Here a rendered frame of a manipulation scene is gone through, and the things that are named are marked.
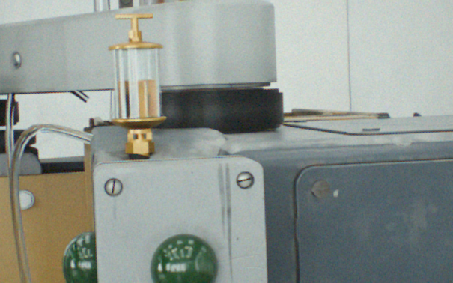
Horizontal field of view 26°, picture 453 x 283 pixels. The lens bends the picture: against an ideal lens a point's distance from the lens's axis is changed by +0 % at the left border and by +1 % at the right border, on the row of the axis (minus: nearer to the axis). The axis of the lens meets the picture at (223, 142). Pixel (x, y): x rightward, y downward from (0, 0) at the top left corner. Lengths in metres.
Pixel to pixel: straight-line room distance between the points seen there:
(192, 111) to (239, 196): 0.17
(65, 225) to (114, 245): 0.43
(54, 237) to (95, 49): 0.25
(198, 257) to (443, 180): 0.15
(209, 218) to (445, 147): 0.14
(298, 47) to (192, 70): 5.19
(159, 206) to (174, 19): 0.20
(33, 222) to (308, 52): 4.98
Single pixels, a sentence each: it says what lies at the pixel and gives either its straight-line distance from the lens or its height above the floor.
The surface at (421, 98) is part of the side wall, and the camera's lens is 5.98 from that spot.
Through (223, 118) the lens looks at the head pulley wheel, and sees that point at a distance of 0.60.
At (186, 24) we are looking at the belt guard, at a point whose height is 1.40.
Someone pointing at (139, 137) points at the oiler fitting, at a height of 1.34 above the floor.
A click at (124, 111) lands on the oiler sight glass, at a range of 0.51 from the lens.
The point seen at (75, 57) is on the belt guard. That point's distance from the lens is 0.68.
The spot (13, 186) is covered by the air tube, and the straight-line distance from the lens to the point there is 0.64.
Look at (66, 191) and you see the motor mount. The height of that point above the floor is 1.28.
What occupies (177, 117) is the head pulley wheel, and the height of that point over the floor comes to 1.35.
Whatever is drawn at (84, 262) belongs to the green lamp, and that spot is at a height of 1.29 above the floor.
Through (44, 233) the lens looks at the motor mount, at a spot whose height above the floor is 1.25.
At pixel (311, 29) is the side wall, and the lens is 5.81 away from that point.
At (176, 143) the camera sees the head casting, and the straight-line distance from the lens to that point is 0.53.
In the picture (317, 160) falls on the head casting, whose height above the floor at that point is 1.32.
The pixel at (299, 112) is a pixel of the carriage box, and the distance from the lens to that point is 1.08.
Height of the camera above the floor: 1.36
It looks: 3 degrees down
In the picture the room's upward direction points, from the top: 2 degrees counter-clockwise
